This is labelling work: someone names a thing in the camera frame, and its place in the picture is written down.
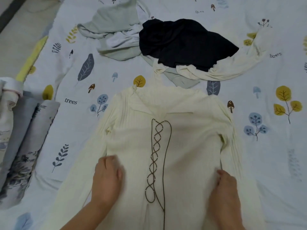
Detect bed with leaf print bedding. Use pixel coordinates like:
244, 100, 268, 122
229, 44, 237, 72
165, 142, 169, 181
0, 0, 307, 230

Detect white wardrobe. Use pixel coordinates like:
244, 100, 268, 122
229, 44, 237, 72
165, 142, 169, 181
0, 0, 28, 34

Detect sage green zip jacket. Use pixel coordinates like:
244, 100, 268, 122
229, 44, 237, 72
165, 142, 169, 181
77, 0, 202, 89

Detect person's right hand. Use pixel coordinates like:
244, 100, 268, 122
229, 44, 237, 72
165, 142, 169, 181
207, 169, 246, 230

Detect person's left hand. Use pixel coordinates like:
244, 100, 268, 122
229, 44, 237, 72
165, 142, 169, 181
90, 155, 125, 209

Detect black garment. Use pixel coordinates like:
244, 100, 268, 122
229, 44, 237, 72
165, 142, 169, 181
138, 18, 240, 72

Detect light blue denim jeans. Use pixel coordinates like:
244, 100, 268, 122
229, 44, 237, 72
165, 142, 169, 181
0, 91, 43, 190

